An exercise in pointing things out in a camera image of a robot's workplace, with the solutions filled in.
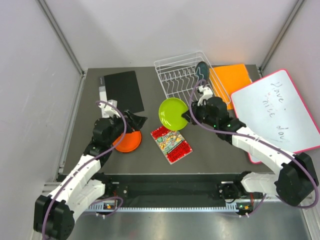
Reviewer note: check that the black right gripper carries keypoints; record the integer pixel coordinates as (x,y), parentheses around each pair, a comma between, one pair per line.
(195,109)

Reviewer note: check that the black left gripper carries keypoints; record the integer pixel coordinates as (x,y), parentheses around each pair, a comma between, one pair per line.
(135,122)

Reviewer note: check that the lime green plate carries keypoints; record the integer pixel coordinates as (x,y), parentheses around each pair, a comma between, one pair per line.
(170,114)

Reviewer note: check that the orange plate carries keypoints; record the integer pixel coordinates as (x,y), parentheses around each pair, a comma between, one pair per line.
(130,142)

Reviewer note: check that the white wire dish rack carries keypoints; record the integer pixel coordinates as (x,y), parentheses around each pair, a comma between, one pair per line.
(177,75)

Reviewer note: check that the dark teal plate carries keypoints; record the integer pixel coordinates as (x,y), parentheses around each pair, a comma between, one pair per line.
(202,71)

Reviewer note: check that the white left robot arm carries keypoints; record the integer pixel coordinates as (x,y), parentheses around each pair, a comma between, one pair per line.
(55,214)

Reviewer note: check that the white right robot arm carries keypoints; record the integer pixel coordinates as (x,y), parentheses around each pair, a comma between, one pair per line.
(293,176)

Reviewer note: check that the red illustrated book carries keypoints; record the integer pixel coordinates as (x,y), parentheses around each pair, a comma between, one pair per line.
(171,143)

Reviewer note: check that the black folder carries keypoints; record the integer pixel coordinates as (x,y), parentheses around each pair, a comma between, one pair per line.
(124,88)

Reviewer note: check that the orange folder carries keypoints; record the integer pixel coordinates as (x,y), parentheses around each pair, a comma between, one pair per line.
(228,79)

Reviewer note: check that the pink framed whiteboard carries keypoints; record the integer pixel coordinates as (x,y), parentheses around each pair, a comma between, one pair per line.
(273,108)

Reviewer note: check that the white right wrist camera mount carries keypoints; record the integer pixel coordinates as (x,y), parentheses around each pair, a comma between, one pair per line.
(205,94)

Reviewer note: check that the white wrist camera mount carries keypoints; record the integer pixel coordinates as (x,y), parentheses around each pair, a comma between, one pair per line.
(205,94)
(108,110)

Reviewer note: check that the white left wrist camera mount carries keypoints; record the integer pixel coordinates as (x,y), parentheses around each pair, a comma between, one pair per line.
(108,110)

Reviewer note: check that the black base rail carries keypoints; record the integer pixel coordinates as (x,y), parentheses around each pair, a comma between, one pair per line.
(173,190)

